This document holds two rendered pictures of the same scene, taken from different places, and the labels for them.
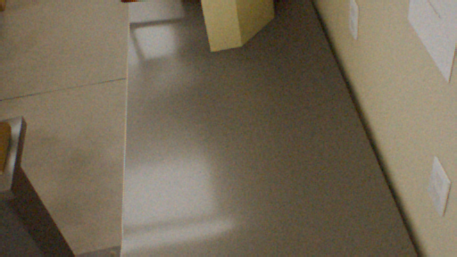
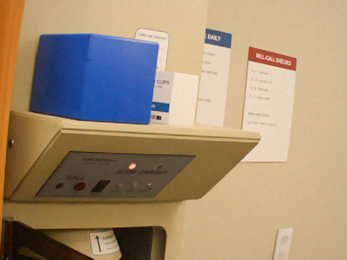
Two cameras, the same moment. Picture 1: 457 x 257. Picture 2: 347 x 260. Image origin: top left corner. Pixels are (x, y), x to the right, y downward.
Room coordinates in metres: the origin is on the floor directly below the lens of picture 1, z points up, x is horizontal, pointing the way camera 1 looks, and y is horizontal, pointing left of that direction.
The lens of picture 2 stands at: (2.35, 0.68, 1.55)
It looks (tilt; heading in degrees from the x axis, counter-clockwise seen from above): 3 degrees down; 222
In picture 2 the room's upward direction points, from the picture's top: 7 degrees clockwise
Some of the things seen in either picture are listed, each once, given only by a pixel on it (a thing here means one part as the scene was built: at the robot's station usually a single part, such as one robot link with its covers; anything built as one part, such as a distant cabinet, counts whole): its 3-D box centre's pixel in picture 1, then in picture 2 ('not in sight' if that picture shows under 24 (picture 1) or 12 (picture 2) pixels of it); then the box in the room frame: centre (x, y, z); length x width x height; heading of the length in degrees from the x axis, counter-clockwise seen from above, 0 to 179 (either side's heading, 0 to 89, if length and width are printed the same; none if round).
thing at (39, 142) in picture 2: not in sight; (134, 165); (1.73, 0.06, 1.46); 0.32 x 0.12 x 0.10; 179
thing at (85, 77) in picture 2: not in sight; (92, 77); (1.80, 0.06, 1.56); 0.10 x 0.10 x 0.09; 89
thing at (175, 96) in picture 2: not in sight; (166, 97); (1.69, 0.06, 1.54); 0.05 x 0.05 x 0.06; 6
